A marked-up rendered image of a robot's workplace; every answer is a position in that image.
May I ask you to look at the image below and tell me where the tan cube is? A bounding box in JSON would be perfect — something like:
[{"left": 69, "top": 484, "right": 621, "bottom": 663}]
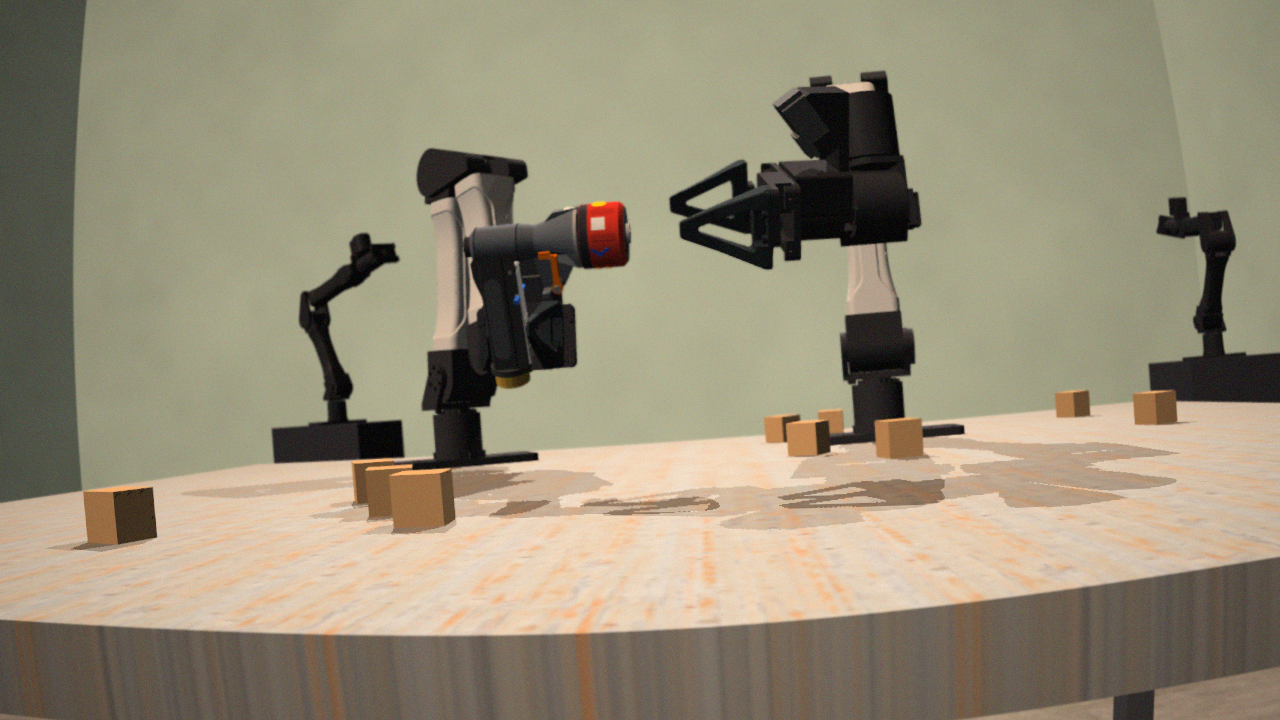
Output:
[
  {"left": 876, "top": 418, "right": 924, "bottom": 459},
  {"left": 352, "top": 459, "right": 394, "bottom": 503},
  {"left": 83, "top": 487, "right": 157, "bottom": 544},
  {"left": 389, "top": 469, "right": 456, "bottom": 528},
  {"left": 818, "top": 409, "right": 844, "bottom": 433},
  {"left": 1055, "top": 389, "right": 1091, "bottom": 418},
  {"left": 786, "top": 420, "right": 831, "bottom": 456},
  {"left": 365, "top": 464, "right": 413, "bottom": 518},
  {"left": 1133, "top": 389, "right": 1178, "bottom": 425},
  {"left": 764, "top": 415, "right": 800, "bottom": 443}
]

